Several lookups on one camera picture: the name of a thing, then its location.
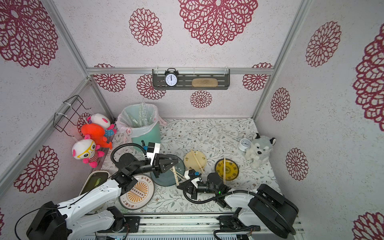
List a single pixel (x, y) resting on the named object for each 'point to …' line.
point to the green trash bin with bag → (140, 122)
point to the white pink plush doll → (104, 122)
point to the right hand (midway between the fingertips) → (178, 186)
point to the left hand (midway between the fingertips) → (177, 161)
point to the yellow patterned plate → (231, 169)
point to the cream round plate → (190, 162)
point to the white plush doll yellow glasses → (87, 149)
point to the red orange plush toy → (97, 133)
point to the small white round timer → (244, 144)
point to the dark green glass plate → (167, 178)
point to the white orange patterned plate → (139, 194)
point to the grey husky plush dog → (258, 153)
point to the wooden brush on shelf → (205, 82)
